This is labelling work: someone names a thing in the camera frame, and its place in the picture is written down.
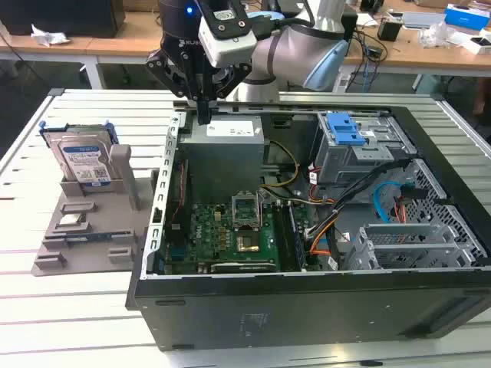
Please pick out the black computer tower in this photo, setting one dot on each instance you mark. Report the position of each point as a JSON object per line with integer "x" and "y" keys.
{"x": 76, "y": 19}

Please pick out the flat grey box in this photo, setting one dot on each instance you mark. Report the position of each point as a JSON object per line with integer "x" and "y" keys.
{"x": 422, "y": 20}

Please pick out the green motherboard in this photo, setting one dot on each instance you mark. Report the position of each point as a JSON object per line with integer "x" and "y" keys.
{"x": 211, "y": 230}

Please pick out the blue plastic drive latch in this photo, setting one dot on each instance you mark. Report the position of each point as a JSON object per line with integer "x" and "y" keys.
{"x": 345, "y": 132}

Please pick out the hard disk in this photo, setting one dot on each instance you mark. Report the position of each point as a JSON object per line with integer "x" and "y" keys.
{"x": 82, "y": 161}

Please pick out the black graphics card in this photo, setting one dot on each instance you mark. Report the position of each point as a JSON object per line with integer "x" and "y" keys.
{"x": 238, "y": 267}

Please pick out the RAM stick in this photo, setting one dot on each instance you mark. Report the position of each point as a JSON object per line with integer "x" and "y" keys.
{"x": 96, "y": 236}

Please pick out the grey power supply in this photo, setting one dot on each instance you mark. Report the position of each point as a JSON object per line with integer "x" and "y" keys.
{"x": 222, "y": 165}

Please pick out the grey metal drive cage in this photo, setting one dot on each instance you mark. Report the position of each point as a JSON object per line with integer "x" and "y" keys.
{"x": 345, "y": 161}

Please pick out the tall black box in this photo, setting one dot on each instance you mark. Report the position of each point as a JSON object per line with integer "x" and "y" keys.
{"x": 351, "y": 27}

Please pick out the small black box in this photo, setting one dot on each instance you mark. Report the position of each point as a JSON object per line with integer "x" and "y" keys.
{"x": 389, "y": 31}

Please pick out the blue cardboard box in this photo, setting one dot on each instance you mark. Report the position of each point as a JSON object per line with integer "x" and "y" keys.
{"x": 466, "y": 17}

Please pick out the clear plastic bag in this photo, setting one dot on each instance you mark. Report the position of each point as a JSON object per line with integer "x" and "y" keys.
{"x": 437, "y": 36}

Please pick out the silver CPU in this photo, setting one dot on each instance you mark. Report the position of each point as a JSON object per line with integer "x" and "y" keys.
{"x": 72, "y": 219}

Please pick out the person's forearm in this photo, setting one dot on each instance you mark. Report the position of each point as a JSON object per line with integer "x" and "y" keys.
{"x": 484, "y": 96}

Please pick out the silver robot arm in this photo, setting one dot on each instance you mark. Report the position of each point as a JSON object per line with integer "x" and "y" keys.
{"x": 284, "y": 50}

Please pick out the CPU socket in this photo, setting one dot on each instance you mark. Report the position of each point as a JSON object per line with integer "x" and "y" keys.
{"x": 247, "y": 244}

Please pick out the crumpled white paper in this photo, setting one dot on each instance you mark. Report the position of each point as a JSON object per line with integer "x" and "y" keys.
{"x": 48, "y": 36}

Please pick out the long wooden desk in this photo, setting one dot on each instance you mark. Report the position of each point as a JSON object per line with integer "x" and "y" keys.
{"x": 134, "y": 42}

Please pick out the metal disk bay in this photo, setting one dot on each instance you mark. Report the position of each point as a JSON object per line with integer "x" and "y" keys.
{"x": 403, "y": 230}

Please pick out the black PC case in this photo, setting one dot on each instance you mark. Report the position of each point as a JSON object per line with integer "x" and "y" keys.
{"x": 307, "y": 314}

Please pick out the grey parts rack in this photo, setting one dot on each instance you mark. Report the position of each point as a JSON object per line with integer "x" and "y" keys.
{"x": 103, "y": 214}

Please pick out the white flat box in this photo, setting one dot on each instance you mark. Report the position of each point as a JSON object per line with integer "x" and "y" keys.
{"x": 477, "y": 44}

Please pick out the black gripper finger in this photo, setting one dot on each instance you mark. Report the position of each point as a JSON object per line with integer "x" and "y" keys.
{"x": 165, "y": 65}
{"x": 238, "y": 78}

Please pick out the black bag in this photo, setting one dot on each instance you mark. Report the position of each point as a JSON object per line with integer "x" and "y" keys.
{"x": 372, "y": 4}

